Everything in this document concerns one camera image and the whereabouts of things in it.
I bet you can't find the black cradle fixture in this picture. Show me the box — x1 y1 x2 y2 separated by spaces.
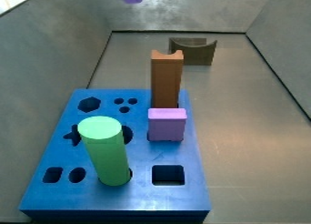
170 37 218 66

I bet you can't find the blue shape sorter board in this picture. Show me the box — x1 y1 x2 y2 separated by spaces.
20 89 211 222

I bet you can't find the purple square block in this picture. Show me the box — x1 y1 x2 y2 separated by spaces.
148 108 187 141

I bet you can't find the brown grooved block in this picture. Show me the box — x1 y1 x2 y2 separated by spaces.
151 50 183 108

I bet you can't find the green cylinder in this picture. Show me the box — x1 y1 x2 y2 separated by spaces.
78 116 131 186

